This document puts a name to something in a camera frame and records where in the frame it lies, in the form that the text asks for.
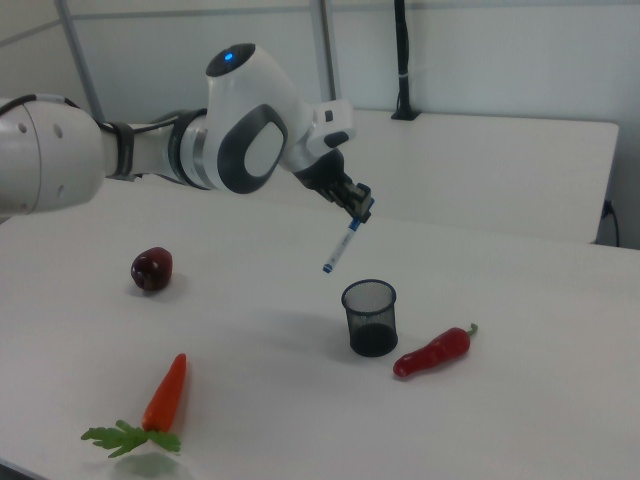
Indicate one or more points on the dark red toy apple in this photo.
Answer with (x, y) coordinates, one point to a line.
(152, 270)

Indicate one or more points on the red toy chili pepper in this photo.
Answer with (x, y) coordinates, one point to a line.
(430, 355)

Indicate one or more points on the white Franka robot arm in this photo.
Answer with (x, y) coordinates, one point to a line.
(235, 100)

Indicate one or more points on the black mesh pen cup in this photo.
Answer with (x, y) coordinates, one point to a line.
(372, 330)

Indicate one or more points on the white marker blue cap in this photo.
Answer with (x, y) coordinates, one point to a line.
(340, 247)

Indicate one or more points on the black camera pole with base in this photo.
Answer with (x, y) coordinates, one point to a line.
(402, 50)

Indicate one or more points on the grey partition frame post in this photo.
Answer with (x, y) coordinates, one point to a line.
(328, 50)
(82, 55)

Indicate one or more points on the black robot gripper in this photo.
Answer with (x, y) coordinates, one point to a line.
(325, 175)

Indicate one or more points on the orange toy carrot green leaves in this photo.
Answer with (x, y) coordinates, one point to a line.
(167, 395)

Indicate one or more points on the adjacent white table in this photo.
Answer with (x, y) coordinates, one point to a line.
(500, 165)

